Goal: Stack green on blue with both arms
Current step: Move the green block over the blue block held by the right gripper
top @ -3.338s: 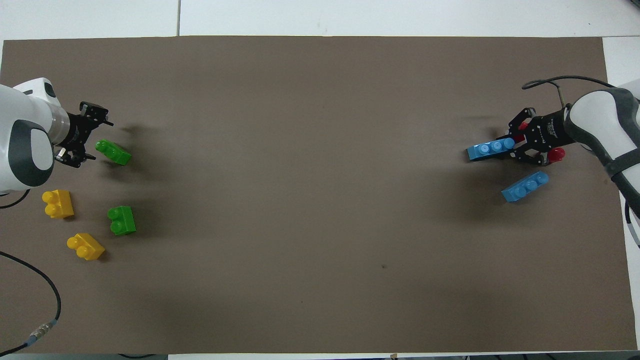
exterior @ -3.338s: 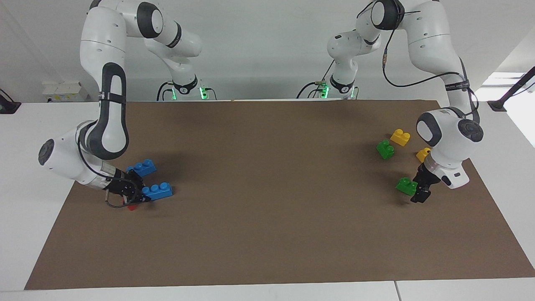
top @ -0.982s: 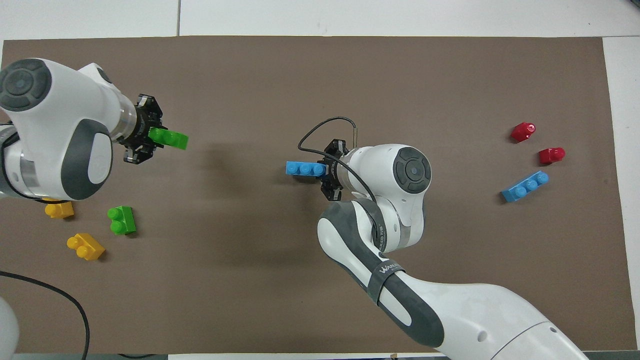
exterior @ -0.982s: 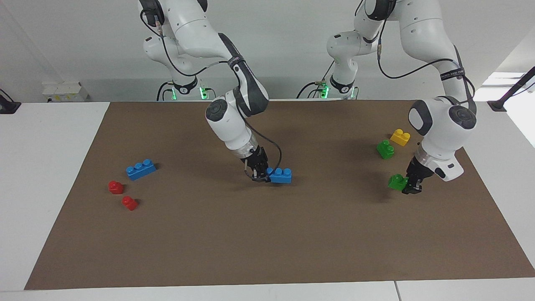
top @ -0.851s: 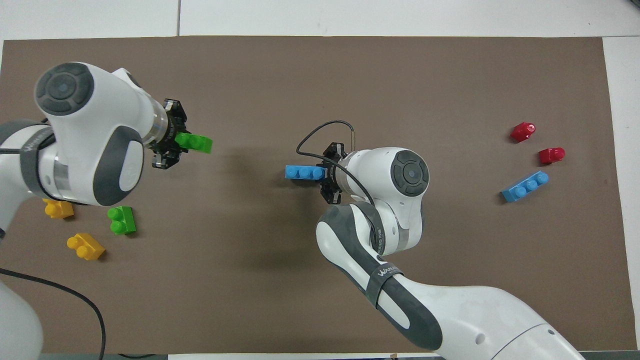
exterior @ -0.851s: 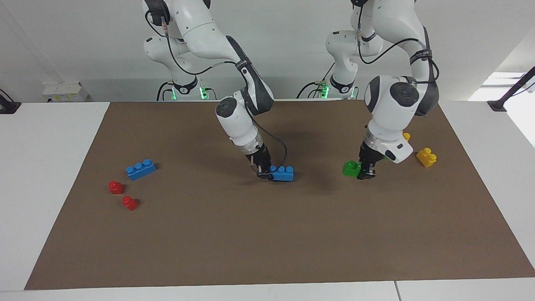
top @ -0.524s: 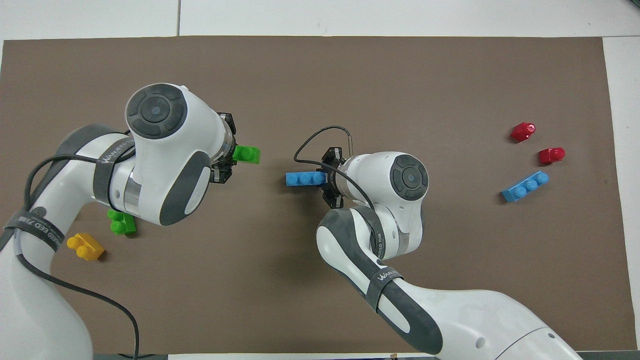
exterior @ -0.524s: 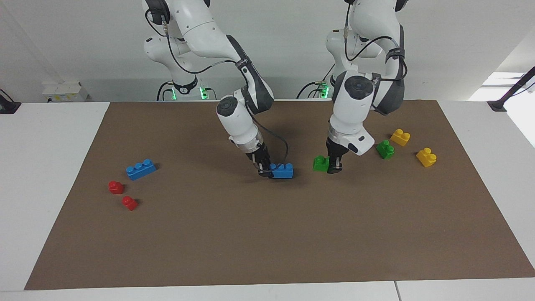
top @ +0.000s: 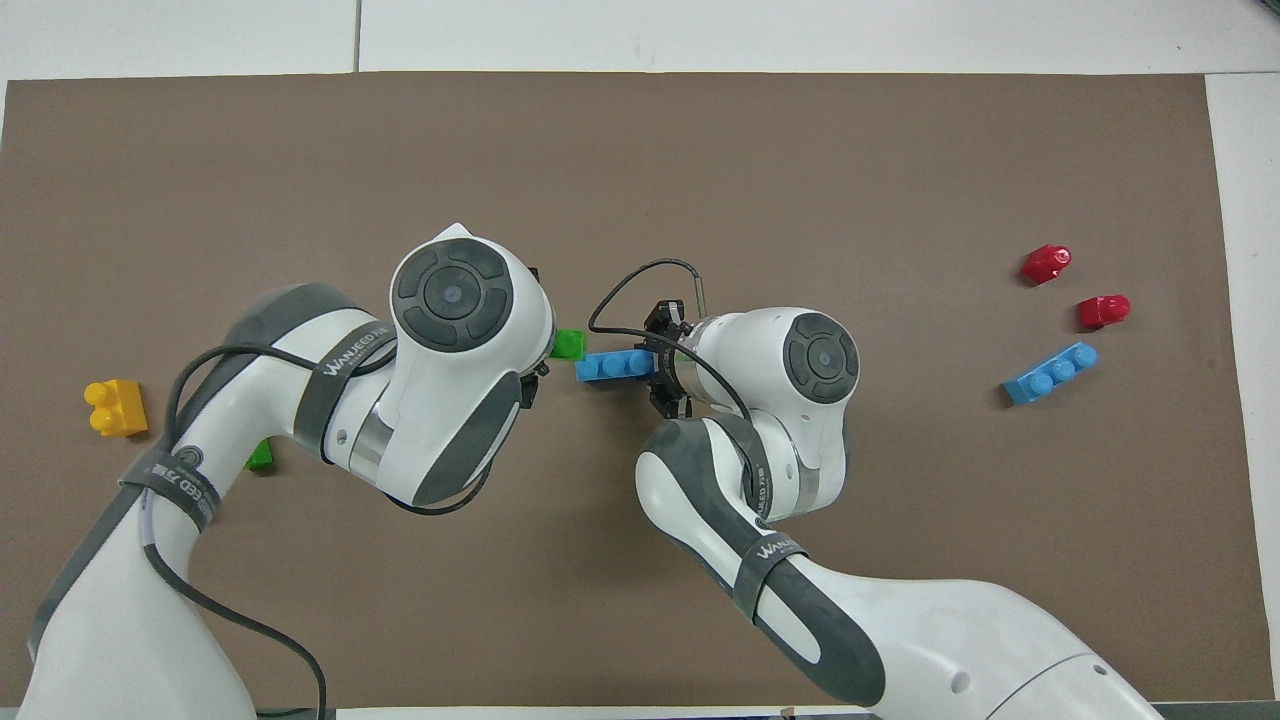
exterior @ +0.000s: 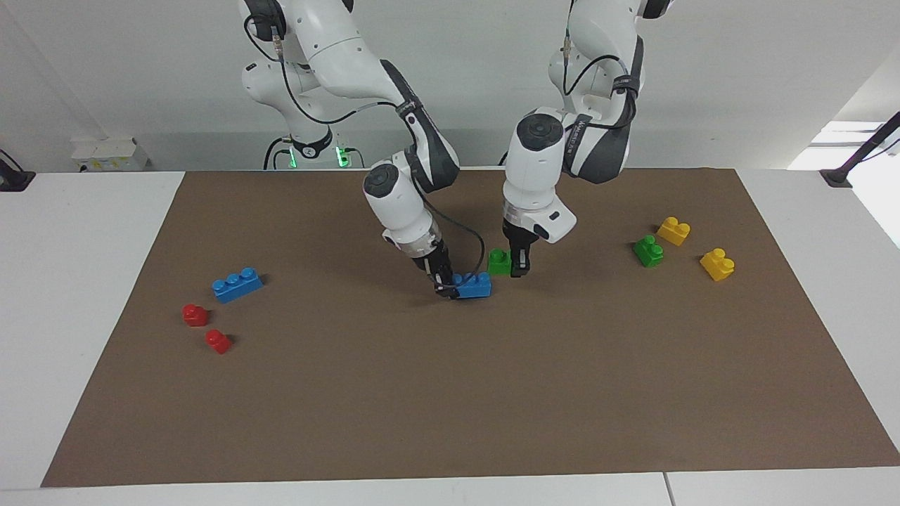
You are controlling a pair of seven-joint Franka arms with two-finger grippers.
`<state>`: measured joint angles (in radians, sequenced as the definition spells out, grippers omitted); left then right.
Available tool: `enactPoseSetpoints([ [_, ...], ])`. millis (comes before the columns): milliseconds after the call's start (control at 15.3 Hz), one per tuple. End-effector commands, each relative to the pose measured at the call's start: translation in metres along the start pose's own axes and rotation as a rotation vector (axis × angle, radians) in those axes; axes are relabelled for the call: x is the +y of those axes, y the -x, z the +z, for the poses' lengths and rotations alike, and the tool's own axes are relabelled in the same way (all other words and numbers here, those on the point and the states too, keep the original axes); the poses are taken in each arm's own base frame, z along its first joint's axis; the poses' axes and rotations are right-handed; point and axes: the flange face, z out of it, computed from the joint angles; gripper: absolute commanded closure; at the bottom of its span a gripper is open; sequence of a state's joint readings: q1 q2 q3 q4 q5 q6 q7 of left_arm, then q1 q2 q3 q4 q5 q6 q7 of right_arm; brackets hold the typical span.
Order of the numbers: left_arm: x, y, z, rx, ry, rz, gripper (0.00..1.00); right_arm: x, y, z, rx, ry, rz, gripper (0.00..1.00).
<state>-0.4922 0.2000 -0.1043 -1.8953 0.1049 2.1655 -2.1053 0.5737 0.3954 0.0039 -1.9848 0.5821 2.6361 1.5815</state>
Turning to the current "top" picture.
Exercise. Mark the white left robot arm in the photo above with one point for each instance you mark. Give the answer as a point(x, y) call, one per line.
point(120, 620)

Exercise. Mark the yellow two-stud toy brick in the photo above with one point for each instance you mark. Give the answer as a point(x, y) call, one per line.
point(120, 408)

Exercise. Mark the blue three-stud toy brick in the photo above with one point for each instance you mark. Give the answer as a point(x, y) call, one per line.
point(1050, 374)
point(612, 367)

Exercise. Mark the red single-stud toy brick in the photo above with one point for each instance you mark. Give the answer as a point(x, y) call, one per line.
point(1044, 264)
point(1102, 312)

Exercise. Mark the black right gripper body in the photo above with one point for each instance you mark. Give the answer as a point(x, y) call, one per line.
point(657, 362)

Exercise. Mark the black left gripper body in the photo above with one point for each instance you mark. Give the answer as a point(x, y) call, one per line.
point(530, 385)

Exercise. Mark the green two-stud toy brick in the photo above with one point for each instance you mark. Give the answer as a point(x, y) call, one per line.
point(570, 346)
point(260, 458)

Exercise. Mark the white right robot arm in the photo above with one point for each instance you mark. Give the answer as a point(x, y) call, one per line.
point(900, 630)

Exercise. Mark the brown table mat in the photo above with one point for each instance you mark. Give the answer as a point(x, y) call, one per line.
point(800, 180)

